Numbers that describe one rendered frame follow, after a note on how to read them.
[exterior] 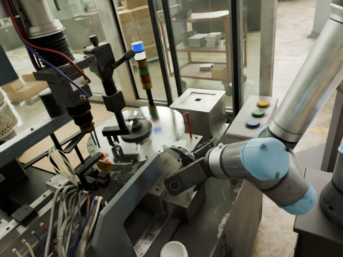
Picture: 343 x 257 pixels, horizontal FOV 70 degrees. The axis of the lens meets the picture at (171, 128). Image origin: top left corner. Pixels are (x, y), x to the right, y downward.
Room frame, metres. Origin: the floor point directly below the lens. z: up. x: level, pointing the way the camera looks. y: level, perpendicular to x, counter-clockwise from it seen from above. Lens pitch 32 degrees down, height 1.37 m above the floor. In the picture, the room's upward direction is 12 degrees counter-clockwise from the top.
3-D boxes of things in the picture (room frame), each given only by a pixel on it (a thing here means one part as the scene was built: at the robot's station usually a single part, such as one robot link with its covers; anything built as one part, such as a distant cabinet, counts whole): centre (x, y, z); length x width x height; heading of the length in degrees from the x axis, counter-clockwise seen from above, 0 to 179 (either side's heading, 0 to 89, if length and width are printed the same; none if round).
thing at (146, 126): (0.70, 0.12, 0.96); 0.11 x 0.11 x 0.03
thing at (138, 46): (1.00, 0.07, 1.14); 0.05 x 0.04 x 0.03; 53
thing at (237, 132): (0.73, -0.30, 0.82); 0.28 x 0.11 x 0.15; 143
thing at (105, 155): (0.54, 0.23, 0.95); 0.10 x 0.03 x 0.07; 143
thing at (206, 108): (0.93, -0.13, 0.82); 0.18 x 0.18 x 0.15; 53
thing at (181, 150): (0.50, -0.01, 0.97); 0.09 x 0.02 x 0.05; 34
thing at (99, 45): (0.62, 0.14, 1.17); 0.06 x 0.05 x 0.20; 134
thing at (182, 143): (0.55, -0.01, 0.96); 0.09 x 0.06 x 0.03; 34
